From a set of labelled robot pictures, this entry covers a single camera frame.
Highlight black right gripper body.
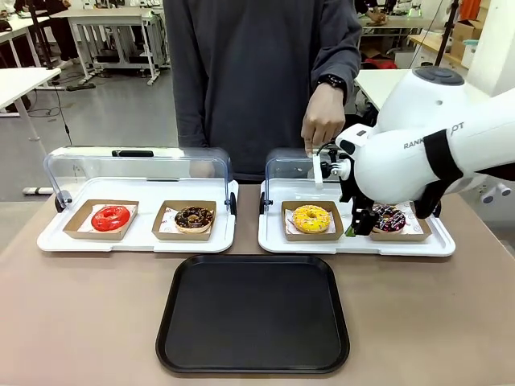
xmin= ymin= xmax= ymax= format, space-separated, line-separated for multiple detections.
xmin=339 ymin=156 xmax=380 ymax=220

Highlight clear lid white handle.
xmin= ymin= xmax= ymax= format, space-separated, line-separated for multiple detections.
xmin=259 ymin=146 xmax=359 ymax=215

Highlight person's left forearm sleeve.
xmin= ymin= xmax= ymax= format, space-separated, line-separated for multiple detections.
xmin=313 ymin=0 xmax=363 ymax=88

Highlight white robot base casters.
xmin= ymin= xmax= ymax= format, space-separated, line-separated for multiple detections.
xmin=479 ymin=181 xmax=513 ymax=204

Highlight brown cardboard donut tray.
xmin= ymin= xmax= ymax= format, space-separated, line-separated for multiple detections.
xmin=369 ymin=200 xmax=434 ymax=242
xmin=280 ymin=199 xmax=345 ymax=242
xmin=151 ymin=199 xmax=218 ymax=242
xmin=62 ymin=199 xmax=140 ymax=241

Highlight white display tray base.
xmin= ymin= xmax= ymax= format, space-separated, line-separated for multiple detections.
xmin=257 ymin=179 xmax=457 ymax=257
xmin=36 ymin=178 xmax=240 ymax=254

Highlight chocolate donut coloured sprinkles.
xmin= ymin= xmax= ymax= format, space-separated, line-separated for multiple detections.
xmin=372 ymin=203 xmax=407 ymax=235

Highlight yellow sprinkled donut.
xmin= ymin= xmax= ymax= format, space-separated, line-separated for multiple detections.
xmin=292 ymin=204 xmax=332 ymax=235

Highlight black plastic serving tray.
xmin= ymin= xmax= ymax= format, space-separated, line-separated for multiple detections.
xmin=154 ymin=253 xmax=351 ymax=376

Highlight chocolate nut donut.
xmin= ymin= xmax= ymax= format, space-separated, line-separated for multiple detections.
xmin=173 ymin=205 xmax=215 ymax=234

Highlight red glazed donut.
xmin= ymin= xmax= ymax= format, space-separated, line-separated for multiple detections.
xmin=90 ymin=204 xmax=132 ymax=233

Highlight person's left hand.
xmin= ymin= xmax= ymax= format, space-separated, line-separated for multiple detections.
xmin=301 ymin=83 xmax=348 ymax=158

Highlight white printed paper liner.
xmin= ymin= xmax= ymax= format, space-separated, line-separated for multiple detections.
xmin=372 ymin=201 xmax=422 ymax=235
xmin=284 ymin=207 xmax=334 ymax=236
xmin=159 ymin=206 xmax=214 ymax=235

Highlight white table behind person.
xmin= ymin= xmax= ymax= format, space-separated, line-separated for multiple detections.
xmin=353 ymin=68 xmax=418 ymax=113

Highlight black wrist watch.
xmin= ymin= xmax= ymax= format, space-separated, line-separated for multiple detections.
xmin=315 ymin=74 xmax=346 ymax=94

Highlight person's grey sweater torso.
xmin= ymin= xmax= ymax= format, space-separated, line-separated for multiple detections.
xmin=162 ymin=0 xmax=363 ymax=183

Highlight black tripod pole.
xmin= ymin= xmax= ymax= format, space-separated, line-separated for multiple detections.
xmin=433 ymin=0 xmax=460 ymax=68

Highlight cardboard box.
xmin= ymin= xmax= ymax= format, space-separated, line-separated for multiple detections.
xmin=449 ymin=18 xmax=486 ymax=57

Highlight white lab workbench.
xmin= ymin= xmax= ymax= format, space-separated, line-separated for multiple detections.
xmin=47 ymin=6 xmax=170 ymax=86

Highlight white table foot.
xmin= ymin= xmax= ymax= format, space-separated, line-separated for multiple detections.
xmin=22 ymin=185 xmax=56 ymax=197

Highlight white side table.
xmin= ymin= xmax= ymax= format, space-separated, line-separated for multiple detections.
xmin=0 ymin=66 xmax=62 ymax=142

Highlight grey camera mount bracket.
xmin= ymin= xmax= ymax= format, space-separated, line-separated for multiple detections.
xmin=326 ymin=149 xmax=356 ymax=179

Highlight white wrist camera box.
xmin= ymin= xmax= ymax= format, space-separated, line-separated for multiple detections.
xmin=335 ymin=123 xmax=370 ymax=155

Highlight black strap on arm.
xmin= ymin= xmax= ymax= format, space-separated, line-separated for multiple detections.
xmin=413 ymin=129 xmax=464 ymax=220

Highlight clear lid black handle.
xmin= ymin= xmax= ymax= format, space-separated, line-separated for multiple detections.
xmin=42 ymin=146 xmax=238 ymax=214

